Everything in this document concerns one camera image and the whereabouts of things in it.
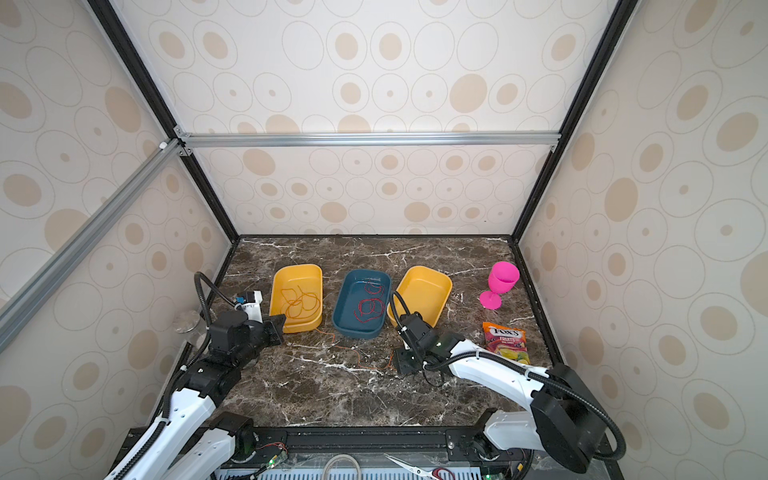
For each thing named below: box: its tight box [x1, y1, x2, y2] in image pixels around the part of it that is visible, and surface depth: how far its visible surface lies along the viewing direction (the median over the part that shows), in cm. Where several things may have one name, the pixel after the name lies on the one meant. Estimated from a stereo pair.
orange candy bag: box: [482, 322, 531, 365], surface depth 92 cm
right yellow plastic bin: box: [387, 265, 453, 327], surface depth 105 cm
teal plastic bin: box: [332, 269, 391, 339], surface depth 101 cm
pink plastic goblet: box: [479, 261, 520, 310], surface depth 93 cm
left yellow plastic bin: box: [269, 264, 323, 333], surface depth 102 cm
